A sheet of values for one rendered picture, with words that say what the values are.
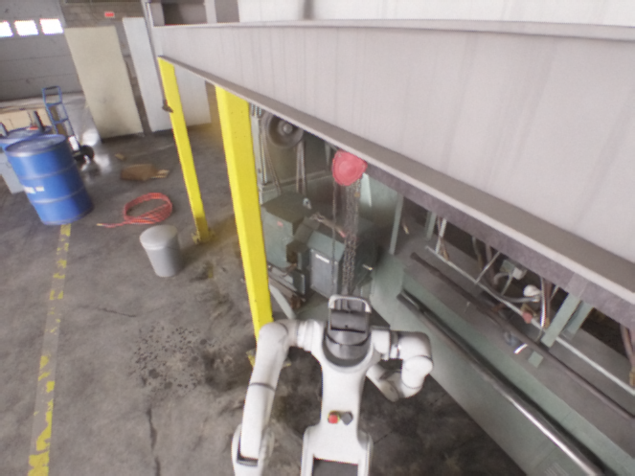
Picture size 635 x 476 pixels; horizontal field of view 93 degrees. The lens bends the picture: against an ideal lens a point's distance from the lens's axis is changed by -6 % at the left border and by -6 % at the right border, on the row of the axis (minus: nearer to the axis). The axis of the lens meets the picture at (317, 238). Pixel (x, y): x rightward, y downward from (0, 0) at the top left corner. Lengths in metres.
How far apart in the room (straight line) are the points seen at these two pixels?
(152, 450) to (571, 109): 2.19
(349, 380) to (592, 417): 1.12
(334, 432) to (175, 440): 1.25
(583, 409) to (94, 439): 2.43
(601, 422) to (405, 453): 0.91
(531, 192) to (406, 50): 0.27
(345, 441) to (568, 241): 0.88
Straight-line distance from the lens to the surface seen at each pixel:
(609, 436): 1.79
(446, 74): 0.50
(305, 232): 1.95
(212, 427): 2.16
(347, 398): 1.07
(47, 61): 15.22
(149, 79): 7.24
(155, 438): 2.23
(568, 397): 1.81
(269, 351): 1.02
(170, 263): 3.07
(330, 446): 1.12
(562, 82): 0.42
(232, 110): 1.33
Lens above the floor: 1.89
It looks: 34 degrees down
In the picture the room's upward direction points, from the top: straight up
